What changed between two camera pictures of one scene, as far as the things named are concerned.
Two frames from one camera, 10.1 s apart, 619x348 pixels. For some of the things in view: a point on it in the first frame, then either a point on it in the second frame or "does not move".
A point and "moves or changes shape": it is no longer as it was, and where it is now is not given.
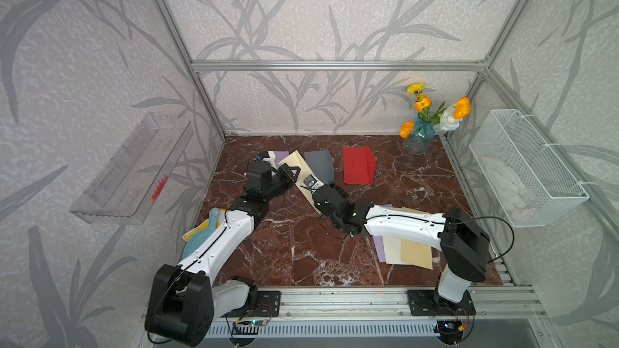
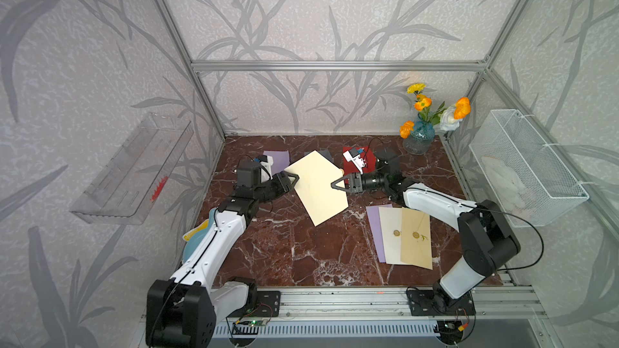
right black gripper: [336, 188] -> [351, 182]
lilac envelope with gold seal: [279, 156] does not move
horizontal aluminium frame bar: [338, 67] does not move
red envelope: [359, 165] does not move
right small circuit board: [450, 331] does not move
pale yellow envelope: [294, 161] moves or changes shape
